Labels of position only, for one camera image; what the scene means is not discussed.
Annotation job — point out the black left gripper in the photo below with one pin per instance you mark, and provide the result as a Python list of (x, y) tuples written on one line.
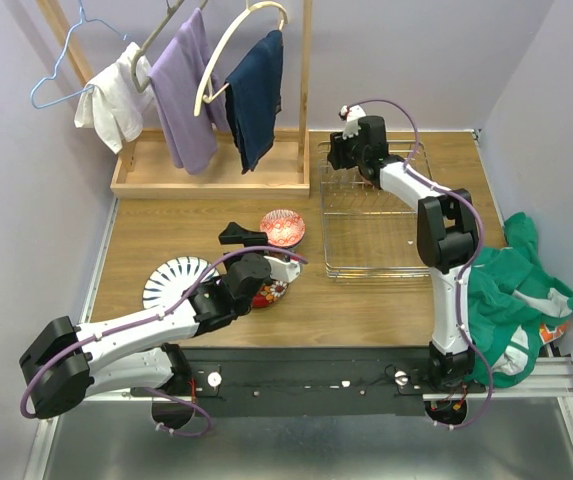
[(248, 238)]

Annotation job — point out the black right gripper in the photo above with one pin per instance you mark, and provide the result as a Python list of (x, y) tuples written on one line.
[(335, 155)]

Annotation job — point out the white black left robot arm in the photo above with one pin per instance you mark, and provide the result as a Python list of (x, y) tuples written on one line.
[(67, 363)]

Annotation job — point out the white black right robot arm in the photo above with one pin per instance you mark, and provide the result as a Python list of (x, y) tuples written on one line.
[(447, 235)]

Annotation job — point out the wooden clothes rack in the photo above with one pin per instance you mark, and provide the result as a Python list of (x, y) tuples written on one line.
[(145, 169)]

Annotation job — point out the red white patterned bowl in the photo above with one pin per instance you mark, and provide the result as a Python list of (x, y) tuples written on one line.
[(284, 228)]

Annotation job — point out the red floral plate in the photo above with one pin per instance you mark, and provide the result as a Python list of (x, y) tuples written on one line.
[(270, 294)]

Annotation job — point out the white blue striped plate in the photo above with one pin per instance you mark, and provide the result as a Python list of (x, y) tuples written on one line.
[(167, 283)]

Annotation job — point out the navy blue cloth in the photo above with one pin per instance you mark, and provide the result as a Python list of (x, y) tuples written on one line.
[(253, 99)]

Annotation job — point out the purple cloth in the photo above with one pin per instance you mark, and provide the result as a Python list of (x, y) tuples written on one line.
[(175, 77)]

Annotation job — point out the grey hanger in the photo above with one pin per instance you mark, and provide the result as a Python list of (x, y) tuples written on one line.
[(152, 46)]

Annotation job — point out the white cloth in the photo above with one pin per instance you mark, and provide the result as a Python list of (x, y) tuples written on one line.
[(113, 106)]

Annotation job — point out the green cloth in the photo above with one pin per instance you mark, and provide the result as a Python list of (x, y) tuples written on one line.
[(515, 307)]

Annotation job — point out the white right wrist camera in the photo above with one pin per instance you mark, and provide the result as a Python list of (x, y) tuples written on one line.
[(351, 116)]

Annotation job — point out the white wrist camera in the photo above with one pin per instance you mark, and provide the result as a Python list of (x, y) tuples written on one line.
[(351, 116), (282, 270)]

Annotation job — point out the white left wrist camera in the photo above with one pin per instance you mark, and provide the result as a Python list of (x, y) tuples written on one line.
[(282, 270)]

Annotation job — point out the metal wire dish rack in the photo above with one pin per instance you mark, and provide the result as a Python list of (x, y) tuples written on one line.
[(368, 234)]

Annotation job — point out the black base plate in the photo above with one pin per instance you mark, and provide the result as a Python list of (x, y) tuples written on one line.
[(303, 381)]

